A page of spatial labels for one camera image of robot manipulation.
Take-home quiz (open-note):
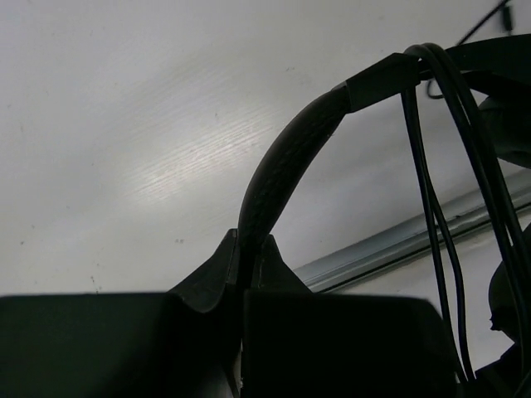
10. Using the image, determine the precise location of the black headset with microphone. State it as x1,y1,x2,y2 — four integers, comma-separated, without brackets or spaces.
238,35,530,397

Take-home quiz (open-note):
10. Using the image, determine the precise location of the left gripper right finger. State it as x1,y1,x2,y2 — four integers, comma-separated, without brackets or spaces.
242,237,457,397

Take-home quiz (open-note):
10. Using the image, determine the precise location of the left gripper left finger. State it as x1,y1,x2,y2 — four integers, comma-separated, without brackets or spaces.
1,231,238,397

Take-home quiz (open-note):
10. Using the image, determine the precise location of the aluminium rail front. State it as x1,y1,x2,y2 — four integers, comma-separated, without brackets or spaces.
292,169,531,295

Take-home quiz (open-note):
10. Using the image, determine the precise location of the thin black headset cable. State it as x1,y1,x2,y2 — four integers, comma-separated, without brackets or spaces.
402,0,531,386

